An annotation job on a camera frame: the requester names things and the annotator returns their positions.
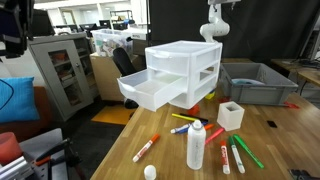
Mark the red toy brick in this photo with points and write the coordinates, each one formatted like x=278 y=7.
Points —
x=194 y=110

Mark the red plastic piece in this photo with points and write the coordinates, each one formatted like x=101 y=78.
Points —
x=224 y=99
x=291 y=105

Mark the black marker pen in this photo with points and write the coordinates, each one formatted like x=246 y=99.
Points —
x=198 y=118

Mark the blue cushion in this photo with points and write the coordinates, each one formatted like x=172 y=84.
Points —
x=18 y=100

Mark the red plastic cup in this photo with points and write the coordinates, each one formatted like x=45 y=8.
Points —
x=9 y=148

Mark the green marker pen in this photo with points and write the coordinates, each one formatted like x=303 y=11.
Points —
x=248 y=150

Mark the pale blue round object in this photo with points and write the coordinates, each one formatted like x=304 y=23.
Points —
x=248 y=81

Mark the white marker green cap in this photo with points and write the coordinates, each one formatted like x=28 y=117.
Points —
x=236 y=155

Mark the white bottle cap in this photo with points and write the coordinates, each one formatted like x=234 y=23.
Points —
x=150 y=172

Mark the grey plastic crate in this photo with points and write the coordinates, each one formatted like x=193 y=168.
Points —
x=260 y=95

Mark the small black flat rectangle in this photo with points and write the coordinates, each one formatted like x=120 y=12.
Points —
x=272 y=124

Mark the black backdrop curtain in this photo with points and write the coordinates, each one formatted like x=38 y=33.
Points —
x=266 y=26

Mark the orange floor mat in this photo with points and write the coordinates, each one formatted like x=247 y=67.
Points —
x=111 y=115

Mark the white plastic drawer unit frame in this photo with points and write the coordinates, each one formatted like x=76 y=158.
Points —
x=186 y=46

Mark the black computer monitor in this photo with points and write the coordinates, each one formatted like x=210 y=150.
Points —
x=313 y=36

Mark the blue marker pen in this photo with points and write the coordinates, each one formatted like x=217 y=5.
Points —
x=186 y=128

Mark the wooden side desk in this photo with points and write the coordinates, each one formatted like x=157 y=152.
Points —
x=306 y=75

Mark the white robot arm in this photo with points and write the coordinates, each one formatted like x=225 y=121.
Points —
x=215 y=29

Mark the translucent white plastic drawer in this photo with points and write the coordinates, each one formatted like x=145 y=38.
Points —
x=170 y=63
x=182 y=100
x=146 y=95

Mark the grey metal glass-door cabinet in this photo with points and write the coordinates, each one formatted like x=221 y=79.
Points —
x=63 y=76

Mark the pink red marker pen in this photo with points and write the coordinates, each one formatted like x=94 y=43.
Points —
x=215 y=135

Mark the brown orange sofa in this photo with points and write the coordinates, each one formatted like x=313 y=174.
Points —
x=43 y=113

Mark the white cube pen holder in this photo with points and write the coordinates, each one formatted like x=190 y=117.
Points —
x=230 y=116

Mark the orange marker pen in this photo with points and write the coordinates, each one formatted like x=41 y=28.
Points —
x=210 y=126

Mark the white marker orange cap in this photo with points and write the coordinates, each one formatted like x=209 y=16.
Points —
x=145 y=148

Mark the white marker red cap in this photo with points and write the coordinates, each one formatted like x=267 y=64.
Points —
x=225 y=158

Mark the tan wooden cabinet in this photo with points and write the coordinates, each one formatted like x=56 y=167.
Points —
x=105 y=80

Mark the yellow toy brick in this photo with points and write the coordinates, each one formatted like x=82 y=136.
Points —
x=210 y=95

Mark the clear storage bin with clutter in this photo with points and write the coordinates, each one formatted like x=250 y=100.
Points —
x=110 y=41

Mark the black office chair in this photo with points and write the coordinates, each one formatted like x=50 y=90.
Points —
x=123 y=63

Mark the white plastic bottle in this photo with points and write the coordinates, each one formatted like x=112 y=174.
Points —
x=196 y=146

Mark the yellow marker pen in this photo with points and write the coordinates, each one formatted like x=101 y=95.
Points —
x=181 y=117

